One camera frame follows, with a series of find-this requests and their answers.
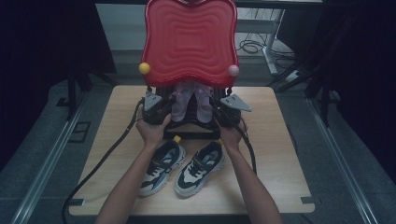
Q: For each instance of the white metal desk frame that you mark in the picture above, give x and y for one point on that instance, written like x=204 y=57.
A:
x=269 y=34

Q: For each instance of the black curtain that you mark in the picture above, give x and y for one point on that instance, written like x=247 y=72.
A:
x=361 y=62
x=37 y=46

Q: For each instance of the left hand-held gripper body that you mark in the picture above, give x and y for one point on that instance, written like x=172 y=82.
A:
x=154 y=109

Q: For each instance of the person's right hand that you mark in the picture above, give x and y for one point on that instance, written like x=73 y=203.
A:
x=232 y=135

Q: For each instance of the white power strip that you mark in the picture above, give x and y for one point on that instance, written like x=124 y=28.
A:
x=294 y=75

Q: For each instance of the person's left hand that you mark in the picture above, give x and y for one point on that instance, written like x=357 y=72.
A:
x=152 y=132

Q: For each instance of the purple child sandal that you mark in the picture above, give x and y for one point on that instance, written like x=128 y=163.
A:
x=204 y=104
x=183 y=102

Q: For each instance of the navy and white child sneaker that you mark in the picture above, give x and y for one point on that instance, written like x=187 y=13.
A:
x=199 y=169
x=169 y=157

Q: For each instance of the black metal stand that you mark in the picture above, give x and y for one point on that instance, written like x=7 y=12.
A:
x=325 y=99
x=72 y=93

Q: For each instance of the aluminium floor rail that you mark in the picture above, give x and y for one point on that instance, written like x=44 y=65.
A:
x=339 y=155
x=46 y=165

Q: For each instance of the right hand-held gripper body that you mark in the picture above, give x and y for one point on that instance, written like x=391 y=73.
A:
x=232 y=110

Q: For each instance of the red and black shoe rack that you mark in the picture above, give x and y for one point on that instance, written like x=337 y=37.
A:
x=190 y=43

